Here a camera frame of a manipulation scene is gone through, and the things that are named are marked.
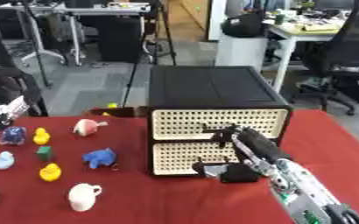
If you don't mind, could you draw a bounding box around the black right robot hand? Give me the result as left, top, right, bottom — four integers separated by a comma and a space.
192, 123, 293, 185

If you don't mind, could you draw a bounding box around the pale pierced drawer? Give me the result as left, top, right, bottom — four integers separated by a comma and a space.
150, 141, 283, 176
150, 108, 290, 141

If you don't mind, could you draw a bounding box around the black cabinet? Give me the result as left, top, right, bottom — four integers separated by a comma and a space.
145, 65, 295, 178

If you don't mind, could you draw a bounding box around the white desk with clutter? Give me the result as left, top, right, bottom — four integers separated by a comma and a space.
265, 8, 353, 95

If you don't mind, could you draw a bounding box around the black bag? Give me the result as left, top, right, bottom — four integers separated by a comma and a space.
219, 12, 267, 39

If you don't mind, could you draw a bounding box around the black office chair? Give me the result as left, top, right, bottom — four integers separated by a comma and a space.
292, 0, 359, 116

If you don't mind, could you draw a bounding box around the brown box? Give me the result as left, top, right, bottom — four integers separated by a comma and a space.
81, 106, 152, 118

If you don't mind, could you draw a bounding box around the black tripod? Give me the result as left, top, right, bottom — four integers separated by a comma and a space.
119, 0, 180, 108

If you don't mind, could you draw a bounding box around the blue elephant soft toy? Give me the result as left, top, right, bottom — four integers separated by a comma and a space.
81, 147, 120, 171

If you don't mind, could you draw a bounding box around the black computer case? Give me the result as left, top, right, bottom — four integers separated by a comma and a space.
96, 17, 144, 64

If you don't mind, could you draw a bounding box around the pink and white toy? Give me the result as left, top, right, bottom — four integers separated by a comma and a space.
72, 118, 109, 137

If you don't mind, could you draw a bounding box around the white cup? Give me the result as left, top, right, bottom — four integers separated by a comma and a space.
66, 182, 105, 213

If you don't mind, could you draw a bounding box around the green block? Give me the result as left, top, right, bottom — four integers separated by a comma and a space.
35, 145, 56, 163

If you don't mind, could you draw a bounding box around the small yellow rubber duck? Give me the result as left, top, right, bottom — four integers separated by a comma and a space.
31, 127, 53, 146

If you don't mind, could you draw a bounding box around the white-legged desk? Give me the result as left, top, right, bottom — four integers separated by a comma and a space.
0, 2, 152, 67

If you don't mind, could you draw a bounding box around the dark blue toy figure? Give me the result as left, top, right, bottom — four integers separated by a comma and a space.
0, 125, 28, 146

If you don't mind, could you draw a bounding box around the white crumpled cloth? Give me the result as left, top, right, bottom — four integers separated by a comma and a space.
0, 95, 32, 124

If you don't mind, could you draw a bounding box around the light blue toy duck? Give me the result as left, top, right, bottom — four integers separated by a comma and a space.
0, 150, 18, 171

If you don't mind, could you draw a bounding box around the black drawer handle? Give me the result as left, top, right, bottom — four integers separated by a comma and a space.
193, 157, 232, 166
201, 122, 241, 135

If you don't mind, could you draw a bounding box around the white pedestal cabinet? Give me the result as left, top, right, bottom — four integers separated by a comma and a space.
215, 34, 271, 73

